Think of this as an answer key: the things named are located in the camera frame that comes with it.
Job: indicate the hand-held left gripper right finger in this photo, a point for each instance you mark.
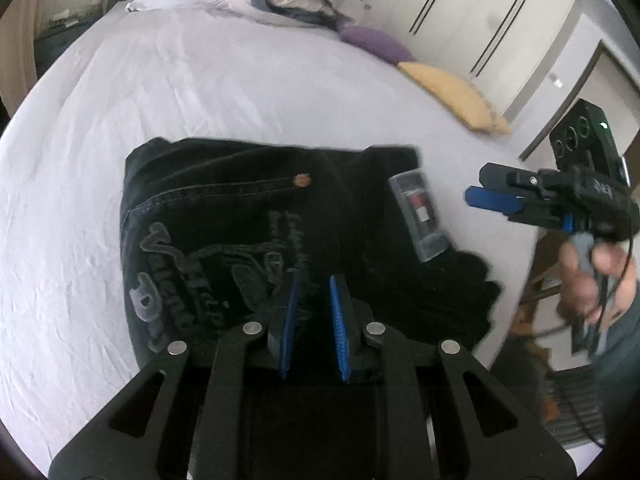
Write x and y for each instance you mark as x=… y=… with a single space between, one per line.
x=339 y=325

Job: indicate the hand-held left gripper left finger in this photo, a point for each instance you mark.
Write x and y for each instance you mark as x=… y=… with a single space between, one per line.
x=289 y=320

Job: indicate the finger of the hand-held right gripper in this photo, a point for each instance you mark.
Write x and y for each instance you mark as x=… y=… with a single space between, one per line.
x=490 y=199
x=505 y=176

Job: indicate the black denim pants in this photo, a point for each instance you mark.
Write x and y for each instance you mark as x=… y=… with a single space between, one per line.
x=225 y=220

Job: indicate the person's right forearm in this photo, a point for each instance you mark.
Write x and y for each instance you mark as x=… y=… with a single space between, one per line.
x=622 y=360

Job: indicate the person's right hand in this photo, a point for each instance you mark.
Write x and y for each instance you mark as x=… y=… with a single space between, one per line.
x=575 y=280

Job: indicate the brown framed door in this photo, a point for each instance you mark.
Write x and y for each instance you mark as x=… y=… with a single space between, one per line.
x=590 y=85

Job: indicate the yellow pillow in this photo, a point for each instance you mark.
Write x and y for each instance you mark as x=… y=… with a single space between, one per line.
x=455 y=95

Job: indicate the white wardrobe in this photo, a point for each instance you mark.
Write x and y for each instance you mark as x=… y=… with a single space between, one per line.
x=450 y=15

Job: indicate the purple pillow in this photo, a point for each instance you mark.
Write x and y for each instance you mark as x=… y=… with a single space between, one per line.
x=375 y=42

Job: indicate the bed with grey headboard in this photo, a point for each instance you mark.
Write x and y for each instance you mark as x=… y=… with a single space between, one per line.
x=200 y=90

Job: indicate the grey nightstand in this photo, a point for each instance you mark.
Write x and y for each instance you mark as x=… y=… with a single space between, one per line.
x=70 y=22

